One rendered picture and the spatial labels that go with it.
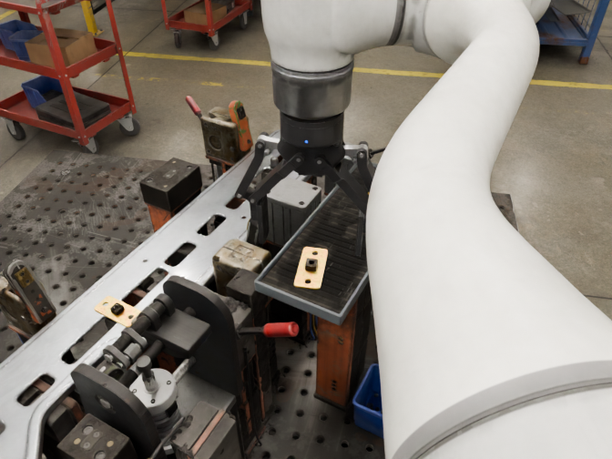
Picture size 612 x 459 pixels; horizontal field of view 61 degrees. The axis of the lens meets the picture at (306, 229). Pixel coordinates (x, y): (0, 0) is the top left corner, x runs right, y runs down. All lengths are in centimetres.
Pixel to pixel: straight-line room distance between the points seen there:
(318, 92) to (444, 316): 41
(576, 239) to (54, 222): 233
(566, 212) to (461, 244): 286
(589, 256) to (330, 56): 239
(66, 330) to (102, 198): 86
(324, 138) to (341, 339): 48
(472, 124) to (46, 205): 163
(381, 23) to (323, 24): 6
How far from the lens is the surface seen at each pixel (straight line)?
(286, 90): 57
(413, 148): 27
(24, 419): 91
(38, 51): 323
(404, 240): 22
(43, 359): 96
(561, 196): 317
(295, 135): 60
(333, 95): 57
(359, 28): 54
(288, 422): 115
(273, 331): 72
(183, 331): 71
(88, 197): 181
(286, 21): 53
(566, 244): 284
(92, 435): 71
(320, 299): 73
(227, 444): 74
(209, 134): 139
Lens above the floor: 170
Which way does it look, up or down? 40 degrees down
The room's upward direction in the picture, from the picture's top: straight up
